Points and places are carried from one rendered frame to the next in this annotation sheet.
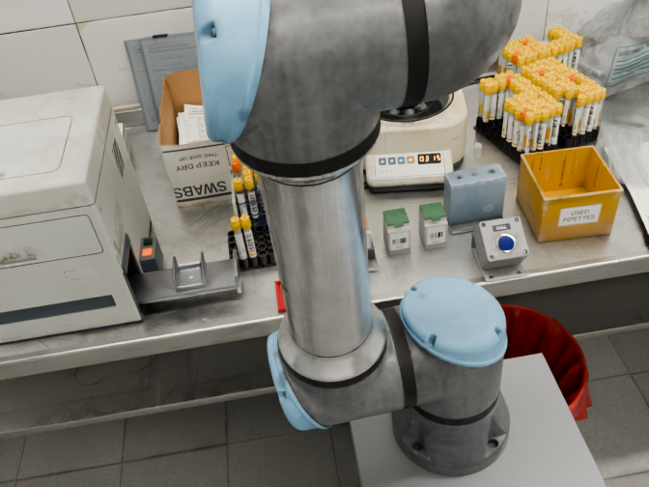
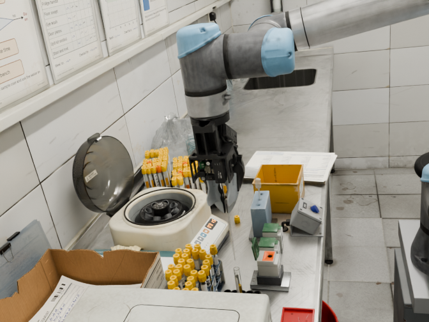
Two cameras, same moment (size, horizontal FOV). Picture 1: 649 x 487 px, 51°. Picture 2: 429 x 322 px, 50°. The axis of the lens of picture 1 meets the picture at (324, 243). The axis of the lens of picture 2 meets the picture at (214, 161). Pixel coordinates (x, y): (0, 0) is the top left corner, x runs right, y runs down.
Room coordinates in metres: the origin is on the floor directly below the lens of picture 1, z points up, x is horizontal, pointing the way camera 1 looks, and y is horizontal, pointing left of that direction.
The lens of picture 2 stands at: (0.64, 0.80, 1.59)
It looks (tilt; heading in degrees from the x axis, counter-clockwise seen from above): 23 degrees down; 291
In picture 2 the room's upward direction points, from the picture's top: 9 degrees counter-clockwise
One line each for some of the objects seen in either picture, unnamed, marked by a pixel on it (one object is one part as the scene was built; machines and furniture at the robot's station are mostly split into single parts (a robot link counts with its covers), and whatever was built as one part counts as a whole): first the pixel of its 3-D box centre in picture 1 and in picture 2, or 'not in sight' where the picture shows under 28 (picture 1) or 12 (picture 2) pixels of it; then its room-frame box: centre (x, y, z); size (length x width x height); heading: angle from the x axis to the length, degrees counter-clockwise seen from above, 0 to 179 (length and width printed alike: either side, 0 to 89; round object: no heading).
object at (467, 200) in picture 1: (473, 196); (262, 215); (0.93, -0.28, 0.92); 0.10 x 0.07 x 0.10; 95
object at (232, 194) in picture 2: not in sight; (230, 196); (0.90, 0.05, 1.17); 0.06 x 0.03 x 0.09; 93
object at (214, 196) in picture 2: not in sight; (212, 196); (0.94, 0.06, 1.17); 0.06 x 0.03 x 0.09; 93
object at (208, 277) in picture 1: (178, 277); not in sight; (0.82, 0.25, 0.92); 0.21 x 0.07 x 0.05; 93
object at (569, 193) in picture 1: (565, 193); (279, 188); (0.91, -0.44, 0.93); 0.13 x 0.13 x 0.10; 0
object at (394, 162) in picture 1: (405, 124); (169, 224); (1.18, -0.19, 0.94); 0.30 x 0.24 x 0.12; 174
